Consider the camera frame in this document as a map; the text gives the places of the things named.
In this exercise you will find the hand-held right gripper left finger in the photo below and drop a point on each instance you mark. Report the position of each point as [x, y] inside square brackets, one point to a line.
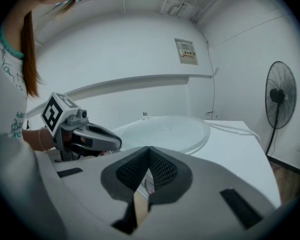
[90, 189]

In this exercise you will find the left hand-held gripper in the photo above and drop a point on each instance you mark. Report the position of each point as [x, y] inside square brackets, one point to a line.
[52, 114]

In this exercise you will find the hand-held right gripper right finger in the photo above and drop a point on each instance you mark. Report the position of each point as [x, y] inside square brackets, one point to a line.
[202, 196]

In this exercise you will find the round glass turntable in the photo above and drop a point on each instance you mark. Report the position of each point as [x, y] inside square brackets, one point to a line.
[165, 136]

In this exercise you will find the person's left forearm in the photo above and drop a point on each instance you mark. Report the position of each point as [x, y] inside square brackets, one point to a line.
[32, 140]

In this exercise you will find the person's left hand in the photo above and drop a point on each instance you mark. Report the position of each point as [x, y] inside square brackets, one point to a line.
[76, 149]

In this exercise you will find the person's white printed shirt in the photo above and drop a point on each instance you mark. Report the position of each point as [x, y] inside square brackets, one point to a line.
[5, 96]

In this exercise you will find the black standing fan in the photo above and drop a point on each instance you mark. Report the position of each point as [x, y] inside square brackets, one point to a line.
[277, 95]

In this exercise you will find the white ceiling pipes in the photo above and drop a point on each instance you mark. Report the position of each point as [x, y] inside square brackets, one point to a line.
[183, 6]

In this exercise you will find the grey electrical wall panel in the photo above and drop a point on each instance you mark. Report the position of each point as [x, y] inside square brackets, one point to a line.
[186, 51]

